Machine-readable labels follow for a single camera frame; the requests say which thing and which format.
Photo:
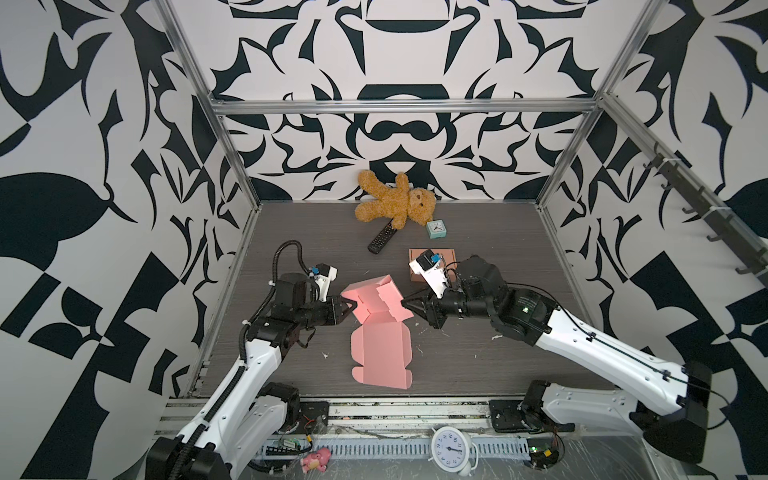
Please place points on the black remote control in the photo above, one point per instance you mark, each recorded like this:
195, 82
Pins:
382, 238

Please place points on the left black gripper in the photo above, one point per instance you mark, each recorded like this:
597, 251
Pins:
335, 314

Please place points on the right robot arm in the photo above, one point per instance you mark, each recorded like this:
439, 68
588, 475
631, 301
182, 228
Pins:
662, 401

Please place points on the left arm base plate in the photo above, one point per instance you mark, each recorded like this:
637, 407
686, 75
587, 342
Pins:
302, 417

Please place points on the left circuit board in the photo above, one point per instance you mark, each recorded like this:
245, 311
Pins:
290, 447

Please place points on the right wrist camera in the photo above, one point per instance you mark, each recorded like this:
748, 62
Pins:
428, 265

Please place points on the pink cardboard box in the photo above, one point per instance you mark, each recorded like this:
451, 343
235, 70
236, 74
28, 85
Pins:
381, 345

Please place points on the small teal alarm clock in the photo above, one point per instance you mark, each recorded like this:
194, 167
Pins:
436, 229

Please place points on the small pink toy figure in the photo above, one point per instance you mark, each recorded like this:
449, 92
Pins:
316, 460

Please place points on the right circuit board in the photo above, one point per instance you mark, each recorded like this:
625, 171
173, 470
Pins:
545, 454

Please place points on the circuit board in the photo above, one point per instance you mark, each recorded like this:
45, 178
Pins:
290, 447
545, 454

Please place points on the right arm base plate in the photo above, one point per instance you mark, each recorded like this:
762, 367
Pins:
513, 416

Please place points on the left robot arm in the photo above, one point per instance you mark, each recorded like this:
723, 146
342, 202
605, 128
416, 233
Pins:
246, 408

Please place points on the wall hook rack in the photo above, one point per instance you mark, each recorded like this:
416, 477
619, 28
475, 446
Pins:
703, 204

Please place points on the white round analog clock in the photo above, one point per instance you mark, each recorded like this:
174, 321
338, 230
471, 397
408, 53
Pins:
453, 451

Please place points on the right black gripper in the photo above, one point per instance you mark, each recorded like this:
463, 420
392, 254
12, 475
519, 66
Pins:
430, 302

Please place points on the brown teddy bear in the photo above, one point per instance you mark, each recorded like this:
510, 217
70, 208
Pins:
399, 203

